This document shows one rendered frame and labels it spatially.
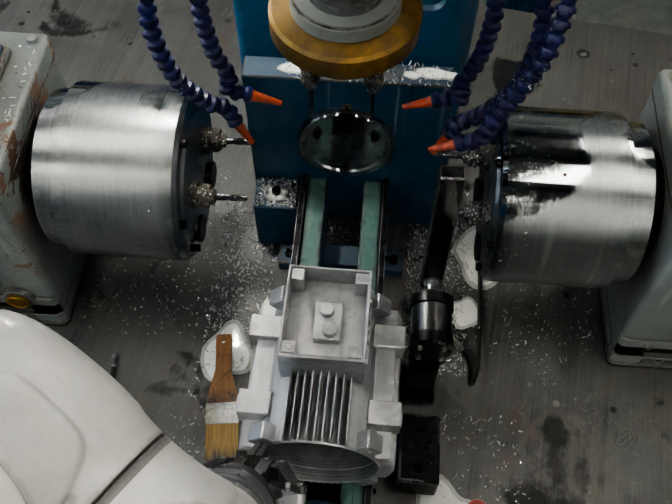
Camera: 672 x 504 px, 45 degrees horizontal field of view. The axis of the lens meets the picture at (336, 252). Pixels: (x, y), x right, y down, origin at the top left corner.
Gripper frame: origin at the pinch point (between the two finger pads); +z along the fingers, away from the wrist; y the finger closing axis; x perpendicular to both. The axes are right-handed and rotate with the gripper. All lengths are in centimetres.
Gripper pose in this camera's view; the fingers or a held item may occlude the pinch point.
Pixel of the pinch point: (257, 461)
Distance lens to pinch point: 92.4
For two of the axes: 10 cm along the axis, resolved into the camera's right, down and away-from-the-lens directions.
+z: 0.4, 0.3, 10.0
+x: -0.7, 10.0, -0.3
